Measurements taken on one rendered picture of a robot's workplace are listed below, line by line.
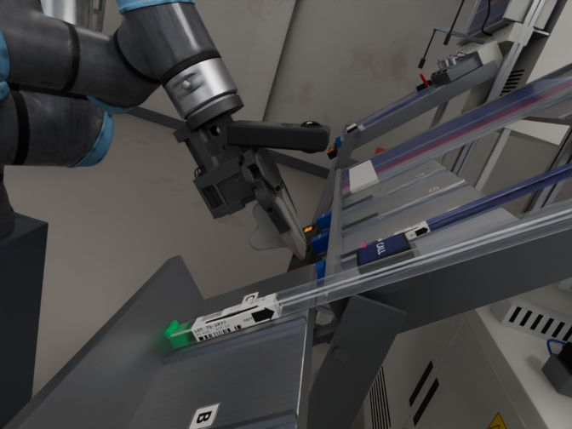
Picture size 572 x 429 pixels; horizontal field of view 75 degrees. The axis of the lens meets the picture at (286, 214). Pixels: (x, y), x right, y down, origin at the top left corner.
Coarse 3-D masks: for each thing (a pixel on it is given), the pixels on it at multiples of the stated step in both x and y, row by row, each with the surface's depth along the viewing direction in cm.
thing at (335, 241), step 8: (336, 176) 92; (336, 184) 84; (336, 192) 76; (336, 200) 70; (336, 208) 65; (336, 216) 60; (336, 224) 56; (336, 232) 53; (336, 240) 50; (328, 248) 48; (336, 248) 48; (328, 256) 46; (336, 256) 46; (328, 264) 43; (336, 264) 44; (328, 272) 41; (336, 272) 42
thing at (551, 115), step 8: (568, 72) 85; (560, 104) 66; (568, 104) 63; (536, 112) 68; (544, 112) 65; (552, 112) 63; (560, 112) 61; (568, 112) 58; (528, 120) 69; (536, 120) 66; (544, 120) 63; (552, 120) 61; (560, 120) 58; (568, 120) 56
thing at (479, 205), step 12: (564, 168) 40; (528, 180) 41; (540, 180) 40; (552, 180) 40; (504, 192) 41; (516, 192) 41; (528, 192) 40; (468, 204) 43; (480, 204) 42; (492, 204) 41; (444, 216) 43; (456, 216) 42; (468, 216) 42; (432, 228) 43
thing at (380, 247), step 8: (384, 240) 36; (392, 240) 35; (400, 240) 34; (368, 248) 36; (376, 248) 35; (384, 248) 34; (392, 248) 33; (400, 248) 33; (360, 256) 35; (368, 256) 34; (376, 256) 33; (360, 264) 34
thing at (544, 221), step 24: (528, 216) 21; (552, 216) 20; (456, 240) 21; (480, 240) 21; (504, 240) 21; (528, 240) 20; (384, 264) 22; (408, 264) 22; (432, 264) 21; (312, 288) 23; (336, 288) 23; (360, 288) 22; (288, 312) 24; (192, 336) 25
